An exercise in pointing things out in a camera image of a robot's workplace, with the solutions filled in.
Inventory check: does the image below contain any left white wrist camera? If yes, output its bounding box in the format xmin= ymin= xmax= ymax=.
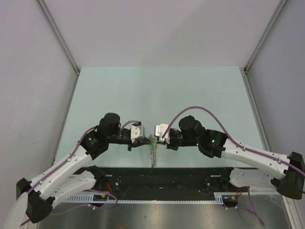
xmin=130 ymin=121 xmax=145 ymax=143

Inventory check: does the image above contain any white cable duct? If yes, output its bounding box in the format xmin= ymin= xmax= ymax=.
xmin=64 ymin=192 xmax=223 ymax=205

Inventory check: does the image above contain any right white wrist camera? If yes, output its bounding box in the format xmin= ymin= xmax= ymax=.
xmin=154 ymin=124 xmax=170 ymax=144

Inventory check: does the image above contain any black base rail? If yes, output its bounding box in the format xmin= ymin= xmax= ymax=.
xmin=101 ymin=167 xmax=247 ymax=201

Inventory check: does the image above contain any large metal key organizer ring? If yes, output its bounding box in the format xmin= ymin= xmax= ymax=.
xmin=147 ymin=135 xmax=158 ymax=167

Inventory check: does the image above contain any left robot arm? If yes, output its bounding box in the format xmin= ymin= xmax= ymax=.
xmin=16 ymin=113 xmax=151 ymax=223

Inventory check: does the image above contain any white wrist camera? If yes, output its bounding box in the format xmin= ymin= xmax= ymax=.
xmin=130 ymin=121 xmax=145 ymax=143
xmin=154 ymin=124 xmax=170 ymax=144

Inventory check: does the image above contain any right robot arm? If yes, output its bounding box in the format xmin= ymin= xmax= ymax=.
xmin=154 ymin=115 xmax=305 ymax=200

